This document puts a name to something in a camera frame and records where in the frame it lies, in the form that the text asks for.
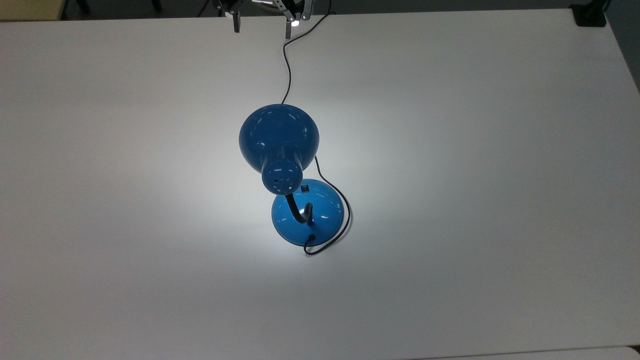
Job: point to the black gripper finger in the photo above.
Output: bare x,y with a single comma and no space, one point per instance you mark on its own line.
288,29
236,23

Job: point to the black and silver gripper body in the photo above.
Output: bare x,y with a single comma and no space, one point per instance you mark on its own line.
265,4

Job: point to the blue desk lamp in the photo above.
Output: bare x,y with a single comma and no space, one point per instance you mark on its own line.
280,145

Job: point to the black chair leg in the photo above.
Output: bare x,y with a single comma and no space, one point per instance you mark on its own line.
83,6
156,5

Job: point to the yellow wooden board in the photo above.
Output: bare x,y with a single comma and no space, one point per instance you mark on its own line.
30,9

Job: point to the black table clamp mount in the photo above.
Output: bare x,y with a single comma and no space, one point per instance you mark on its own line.
590,15

